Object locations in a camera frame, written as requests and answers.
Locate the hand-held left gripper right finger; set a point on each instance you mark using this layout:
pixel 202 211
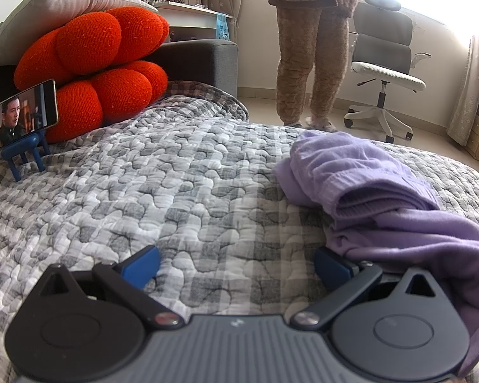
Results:
pixel 331 265

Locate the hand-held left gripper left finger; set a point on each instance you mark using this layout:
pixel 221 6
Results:
pixel 142 265

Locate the purple pants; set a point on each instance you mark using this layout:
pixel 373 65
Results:
pixel 383 175

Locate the blue phone stand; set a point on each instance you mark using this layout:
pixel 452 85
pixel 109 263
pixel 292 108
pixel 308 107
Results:
pixel 24 145

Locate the smartphone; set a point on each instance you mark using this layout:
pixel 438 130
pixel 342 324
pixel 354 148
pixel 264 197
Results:
pixel 20 115

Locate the grey sofa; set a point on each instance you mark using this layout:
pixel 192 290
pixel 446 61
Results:
pixel 199 64

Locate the grey office chair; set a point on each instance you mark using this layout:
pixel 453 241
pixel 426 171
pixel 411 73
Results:
pixel 383 48

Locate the orange knitted cushion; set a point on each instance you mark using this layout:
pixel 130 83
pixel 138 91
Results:
pixel 92 40

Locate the blue patterned bag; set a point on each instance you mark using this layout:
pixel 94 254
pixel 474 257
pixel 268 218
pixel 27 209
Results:
pixel 222 26

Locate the white shelf unit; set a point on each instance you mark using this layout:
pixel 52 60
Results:
pixel 191 16

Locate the white pillow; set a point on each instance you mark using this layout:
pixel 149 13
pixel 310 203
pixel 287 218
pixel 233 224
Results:
pixel 48 8

